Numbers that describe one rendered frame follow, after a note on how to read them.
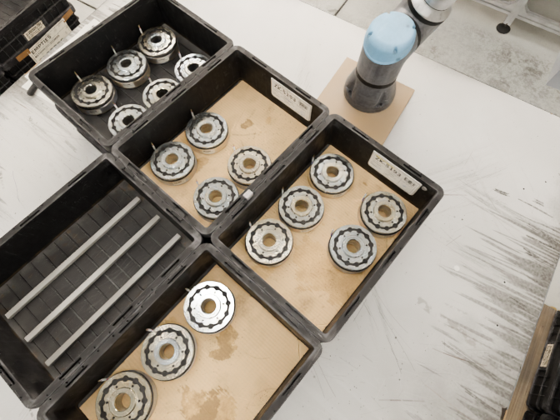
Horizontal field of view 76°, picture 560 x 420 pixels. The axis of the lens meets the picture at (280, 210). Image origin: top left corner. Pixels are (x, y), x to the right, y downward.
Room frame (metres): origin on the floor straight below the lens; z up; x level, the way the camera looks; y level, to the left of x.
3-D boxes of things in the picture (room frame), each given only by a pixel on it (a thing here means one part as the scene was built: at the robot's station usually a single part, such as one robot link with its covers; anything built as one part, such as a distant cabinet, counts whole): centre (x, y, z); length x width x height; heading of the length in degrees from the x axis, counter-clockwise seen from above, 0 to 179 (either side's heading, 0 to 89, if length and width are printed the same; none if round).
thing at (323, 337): (0.26, -0.10, 0.92); 0.40 x 0.30 x 0.02; 140
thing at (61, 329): (0.14, 0.39, 0.87); 0.40 x 0.30 x 0.11; 140
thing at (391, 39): (0.73, -0.26, 0.89); 0.13 x 0.12 x 0.14; 141
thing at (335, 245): (0.21, -0.16, 0.86); 0.10 x 0.10 x 0.01
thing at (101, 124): (0.64, 0.36, 0.87); 0.40 x 0.30 x 0.11; 140
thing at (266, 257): (0.22, 0.02, 0.86); 0.10 x 0.10 x 0.01
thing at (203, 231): (0.45, 0.13, 0.92); 0.40 x 0.30 x 0.02; 140
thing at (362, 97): (0.73, -0.26, 0.78); 0.15 x 0.15 x 0.10
